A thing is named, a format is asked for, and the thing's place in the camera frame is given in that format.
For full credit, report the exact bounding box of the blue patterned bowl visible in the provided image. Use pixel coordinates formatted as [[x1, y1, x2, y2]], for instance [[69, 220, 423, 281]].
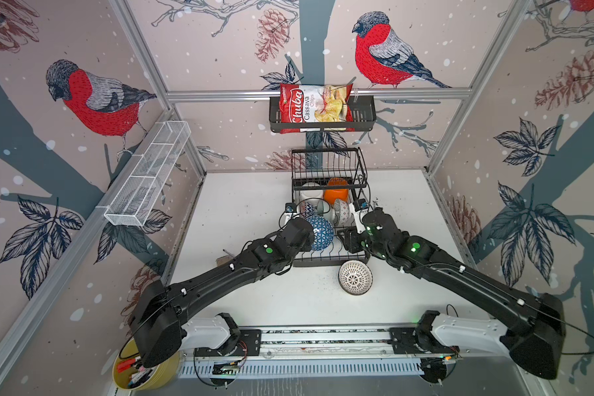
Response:
[[306, 215, 334, 251]]

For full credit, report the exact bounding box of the orange plastic bowl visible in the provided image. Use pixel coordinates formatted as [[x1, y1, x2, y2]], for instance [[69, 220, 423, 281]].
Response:
[[323, 178, 349, 205]]

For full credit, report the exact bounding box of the orange white patterned bowl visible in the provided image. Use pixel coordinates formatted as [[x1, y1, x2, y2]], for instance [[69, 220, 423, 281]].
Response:
[[299, 200, 318, 219]]

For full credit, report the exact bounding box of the grey green patterned bowl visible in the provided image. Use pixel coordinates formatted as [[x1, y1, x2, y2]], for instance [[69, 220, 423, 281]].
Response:
[[333, 199, 351, 227]]

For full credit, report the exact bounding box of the teal concentric pattern bowl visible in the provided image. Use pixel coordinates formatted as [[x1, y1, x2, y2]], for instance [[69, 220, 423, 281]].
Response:
[[322, 201, 338, 226]]

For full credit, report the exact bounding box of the white ceramic bowl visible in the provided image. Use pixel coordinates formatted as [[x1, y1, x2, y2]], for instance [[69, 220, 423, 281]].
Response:
[[299, 182, 324, 201]]

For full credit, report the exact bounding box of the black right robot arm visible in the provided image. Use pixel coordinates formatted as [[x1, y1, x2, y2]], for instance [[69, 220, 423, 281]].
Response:
[[341, 207, 567, 380]]

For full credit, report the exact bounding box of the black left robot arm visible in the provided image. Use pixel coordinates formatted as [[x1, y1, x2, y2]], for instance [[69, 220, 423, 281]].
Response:
[[130, 217, 314, 368]]

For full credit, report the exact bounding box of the white brown dotted bowl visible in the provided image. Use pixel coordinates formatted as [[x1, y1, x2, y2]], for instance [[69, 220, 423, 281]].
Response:
[[338, 260, 373, 295]]

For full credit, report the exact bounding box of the small glass jar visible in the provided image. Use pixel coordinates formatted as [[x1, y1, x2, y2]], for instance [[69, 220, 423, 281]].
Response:
[[215, 256, 232, 267]]

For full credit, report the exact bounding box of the red cassava chips bag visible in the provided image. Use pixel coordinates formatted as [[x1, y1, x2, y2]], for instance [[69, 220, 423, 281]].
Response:
[[279, 83, 354, 125]]

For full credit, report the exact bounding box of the yellow pen cup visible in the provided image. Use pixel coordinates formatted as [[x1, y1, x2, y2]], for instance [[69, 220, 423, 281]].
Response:
[[112, 339, 182, 391]]

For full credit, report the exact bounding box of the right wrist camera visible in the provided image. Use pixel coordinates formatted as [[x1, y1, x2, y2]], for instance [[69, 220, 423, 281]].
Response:
[[352, 198, 370, 234]]

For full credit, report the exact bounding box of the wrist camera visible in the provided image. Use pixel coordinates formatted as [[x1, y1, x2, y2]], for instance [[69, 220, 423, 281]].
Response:
[[280, 202, 299, 225], [352, 198, 370, 234]]

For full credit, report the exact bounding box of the black wire dish rack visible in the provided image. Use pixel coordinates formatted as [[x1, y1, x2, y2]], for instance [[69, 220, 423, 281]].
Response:
[[284, 148, 370, 267]]

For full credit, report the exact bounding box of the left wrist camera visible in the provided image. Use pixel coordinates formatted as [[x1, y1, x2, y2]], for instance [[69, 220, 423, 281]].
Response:
[[280, 202, 299, 225]]

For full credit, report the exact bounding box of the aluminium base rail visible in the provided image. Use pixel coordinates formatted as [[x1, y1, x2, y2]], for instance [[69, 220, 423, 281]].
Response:
[[178, 324, 486, 382]]

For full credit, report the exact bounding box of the black wall shelf basket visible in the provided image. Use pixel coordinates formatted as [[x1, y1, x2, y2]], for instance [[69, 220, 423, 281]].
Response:
[[269, 96, 376, 133]]

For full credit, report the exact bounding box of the white wire mesh basket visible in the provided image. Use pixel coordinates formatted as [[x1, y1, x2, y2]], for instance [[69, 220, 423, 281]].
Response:
[[104, 120, 191, 227]]

